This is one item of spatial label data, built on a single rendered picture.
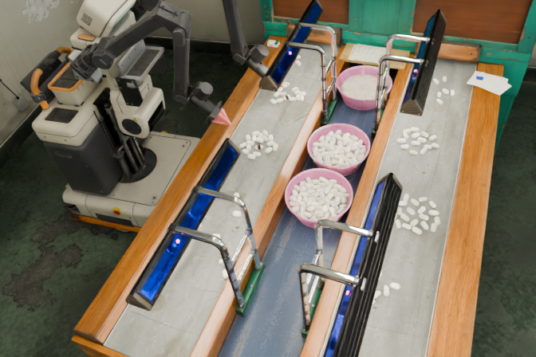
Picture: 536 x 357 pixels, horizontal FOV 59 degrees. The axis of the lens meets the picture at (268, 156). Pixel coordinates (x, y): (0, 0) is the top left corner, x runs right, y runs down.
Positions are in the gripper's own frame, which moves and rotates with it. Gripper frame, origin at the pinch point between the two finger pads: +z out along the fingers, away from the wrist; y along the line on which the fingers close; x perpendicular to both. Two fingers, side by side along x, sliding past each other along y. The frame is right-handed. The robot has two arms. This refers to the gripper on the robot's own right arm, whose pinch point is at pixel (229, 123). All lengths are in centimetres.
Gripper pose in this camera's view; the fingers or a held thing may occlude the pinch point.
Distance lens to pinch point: 207.6
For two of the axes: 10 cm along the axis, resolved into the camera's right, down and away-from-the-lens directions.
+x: -5.2, 3.9, 7.6
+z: 7.7, 5.9, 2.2
